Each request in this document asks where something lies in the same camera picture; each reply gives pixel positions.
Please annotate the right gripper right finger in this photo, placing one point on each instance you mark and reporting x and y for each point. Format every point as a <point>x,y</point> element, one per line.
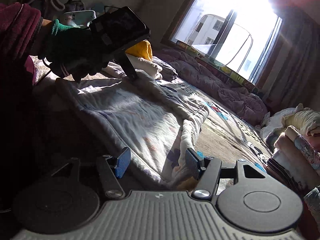
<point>206,171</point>

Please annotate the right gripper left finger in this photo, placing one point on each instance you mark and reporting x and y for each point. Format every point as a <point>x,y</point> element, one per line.
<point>111,169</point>

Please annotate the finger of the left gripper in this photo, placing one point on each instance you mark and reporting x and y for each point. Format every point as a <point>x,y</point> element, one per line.
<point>127,67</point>

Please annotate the floral white pyjama garment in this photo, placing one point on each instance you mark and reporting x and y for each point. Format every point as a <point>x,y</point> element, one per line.
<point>156,122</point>

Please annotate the maroon sleeved left forearm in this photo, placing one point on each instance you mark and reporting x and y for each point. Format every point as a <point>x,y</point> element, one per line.
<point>24,32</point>

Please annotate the grey folded clothes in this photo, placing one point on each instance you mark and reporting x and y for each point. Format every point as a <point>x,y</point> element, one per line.
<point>168,72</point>

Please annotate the stack of folded clothes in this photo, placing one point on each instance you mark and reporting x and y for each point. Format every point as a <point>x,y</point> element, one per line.
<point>295,163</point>

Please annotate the black gloved left hand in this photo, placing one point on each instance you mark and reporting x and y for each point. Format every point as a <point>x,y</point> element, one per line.
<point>71,51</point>

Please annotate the cream folded garment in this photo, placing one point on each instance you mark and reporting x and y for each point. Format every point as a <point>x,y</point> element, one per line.
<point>152,69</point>

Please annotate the yellow garment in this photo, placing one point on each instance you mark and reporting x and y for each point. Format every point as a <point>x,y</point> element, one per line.
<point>142,49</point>

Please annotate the mint green garment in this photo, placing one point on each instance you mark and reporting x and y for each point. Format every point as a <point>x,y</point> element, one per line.
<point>78,19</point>

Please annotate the Mickey Mouse bed blanket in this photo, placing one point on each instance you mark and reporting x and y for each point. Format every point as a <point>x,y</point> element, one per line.
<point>222,134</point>

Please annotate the cluttered side table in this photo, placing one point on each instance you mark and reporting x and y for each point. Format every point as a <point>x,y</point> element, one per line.
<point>51,9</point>

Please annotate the purple crumpled quilt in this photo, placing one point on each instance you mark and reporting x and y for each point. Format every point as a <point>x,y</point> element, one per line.
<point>245,104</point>

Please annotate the rolled white pink quilts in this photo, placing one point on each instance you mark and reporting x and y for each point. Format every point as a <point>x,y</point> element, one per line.
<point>304,119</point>

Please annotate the colourful alphabet play mat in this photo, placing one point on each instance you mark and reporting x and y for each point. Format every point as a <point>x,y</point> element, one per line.
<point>222,72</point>

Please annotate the blue denim jeans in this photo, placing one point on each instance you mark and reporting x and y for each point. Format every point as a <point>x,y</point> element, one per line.
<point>312,200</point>

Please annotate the grey curtain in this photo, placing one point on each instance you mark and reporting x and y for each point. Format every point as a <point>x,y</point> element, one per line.
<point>292,72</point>

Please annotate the window with frame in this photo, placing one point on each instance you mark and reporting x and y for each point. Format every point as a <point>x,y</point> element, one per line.
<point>239,34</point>

